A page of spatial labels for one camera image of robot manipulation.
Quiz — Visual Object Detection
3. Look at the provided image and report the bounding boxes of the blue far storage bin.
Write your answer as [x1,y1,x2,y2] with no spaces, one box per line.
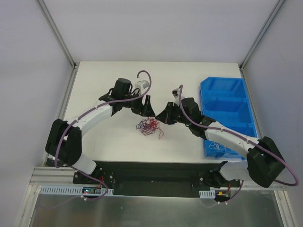
[200,77,248,103]

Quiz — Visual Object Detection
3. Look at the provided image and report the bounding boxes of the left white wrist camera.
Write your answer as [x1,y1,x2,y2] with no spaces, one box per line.
[134,80,150,93]

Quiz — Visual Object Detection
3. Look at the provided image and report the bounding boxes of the white wires in near bin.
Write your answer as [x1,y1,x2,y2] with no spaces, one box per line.
[208,141,228,152]

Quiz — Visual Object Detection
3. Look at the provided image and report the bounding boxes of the blue storage bin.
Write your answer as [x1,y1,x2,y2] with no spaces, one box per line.
[202,99,255,128]
[200,77,248,103]
[204,123,258,160]

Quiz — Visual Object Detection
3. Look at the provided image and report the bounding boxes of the blue near storage bin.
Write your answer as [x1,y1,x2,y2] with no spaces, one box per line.
[204,123,258,160]

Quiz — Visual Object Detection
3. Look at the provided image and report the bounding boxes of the left white cable duct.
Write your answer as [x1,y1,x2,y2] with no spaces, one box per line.
[40,186,114,196]

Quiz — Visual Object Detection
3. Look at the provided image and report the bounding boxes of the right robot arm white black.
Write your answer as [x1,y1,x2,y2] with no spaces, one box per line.
[156,97,285,188]

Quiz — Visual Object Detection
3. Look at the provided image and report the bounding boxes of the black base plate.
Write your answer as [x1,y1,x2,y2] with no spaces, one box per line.
[71,160,242,197]

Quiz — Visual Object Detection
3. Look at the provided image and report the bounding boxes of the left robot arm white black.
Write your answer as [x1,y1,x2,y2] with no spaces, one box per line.
[45,78,155,184]

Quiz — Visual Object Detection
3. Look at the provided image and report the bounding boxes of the blue middle storage bin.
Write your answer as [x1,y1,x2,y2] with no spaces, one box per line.
[202,99,255,128]

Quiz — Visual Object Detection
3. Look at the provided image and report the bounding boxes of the white cable duct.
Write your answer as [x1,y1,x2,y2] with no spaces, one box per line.
[40,186,114,196]
[199,190,216,199]

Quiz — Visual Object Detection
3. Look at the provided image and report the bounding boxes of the right aluminium frame post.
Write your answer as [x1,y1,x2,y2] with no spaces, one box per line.
[239,0,287,71]

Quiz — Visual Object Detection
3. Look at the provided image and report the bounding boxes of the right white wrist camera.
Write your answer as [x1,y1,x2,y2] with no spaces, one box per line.
[172,88,182,105]

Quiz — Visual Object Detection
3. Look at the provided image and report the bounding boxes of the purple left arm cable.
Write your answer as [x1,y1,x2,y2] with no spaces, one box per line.
[54,70,152,203]

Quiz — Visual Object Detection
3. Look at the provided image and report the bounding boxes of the aluminium frame post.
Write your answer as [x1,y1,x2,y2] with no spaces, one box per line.
[239,0,287,71]
[36,0,80,69]

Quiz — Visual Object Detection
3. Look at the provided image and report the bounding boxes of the red blue wire bundle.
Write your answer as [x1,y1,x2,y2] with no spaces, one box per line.
[135,116,165,140]

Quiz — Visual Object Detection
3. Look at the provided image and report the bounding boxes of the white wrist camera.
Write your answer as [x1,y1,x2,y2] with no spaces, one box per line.
[134,80,150,93]
[172,88,182,105]

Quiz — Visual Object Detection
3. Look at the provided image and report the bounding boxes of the right white cable duct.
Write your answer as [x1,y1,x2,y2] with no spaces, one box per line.
[199,190,216,199]

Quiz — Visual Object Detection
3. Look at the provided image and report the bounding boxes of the left aluminium frame post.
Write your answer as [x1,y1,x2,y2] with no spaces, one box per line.
[36,0,80,69]

